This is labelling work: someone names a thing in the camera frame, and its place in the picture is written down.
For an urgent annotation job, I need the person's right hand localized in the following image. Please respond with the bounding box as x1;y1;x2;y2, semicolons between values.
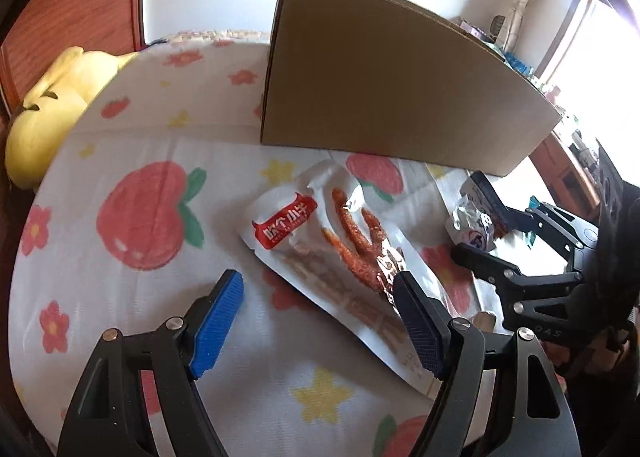
541;324;638;378

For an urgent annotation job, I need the teal snack packet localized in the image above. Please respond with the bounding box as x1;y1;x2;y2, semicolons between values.
525;195;540;248

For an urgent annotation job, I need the wooden cabinet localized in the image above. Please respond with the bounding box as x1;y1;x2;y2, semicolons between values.
529;132;600;220

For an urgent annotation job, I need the white blue snack bag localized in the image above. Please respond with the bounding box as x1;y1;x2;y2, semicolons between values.
445;171;511;252

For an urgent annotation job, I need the chicken feet snack bag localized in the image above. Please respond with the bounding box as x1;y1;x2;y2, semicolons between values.
239;159;450;393

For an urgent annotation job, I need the fruit print bed sheet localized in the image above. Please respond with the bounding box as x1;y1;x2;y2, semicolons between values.
9;36;502;456

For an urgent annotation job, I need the stack of folded items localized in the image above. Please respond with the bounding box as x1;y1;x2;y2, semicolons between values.
458;17;534;78

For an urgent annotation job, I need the brown cardboard box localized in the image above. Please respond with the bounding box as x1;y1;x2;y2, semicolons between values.
260;0;560;177

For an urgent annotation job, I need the yellow plush toy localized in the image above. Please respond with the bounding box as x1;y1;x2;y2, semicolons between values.
4;46;137;191

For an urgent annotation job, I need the wooden wardrobe door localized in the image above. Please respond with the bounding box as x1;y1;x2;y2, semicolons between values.
1;0;145;115

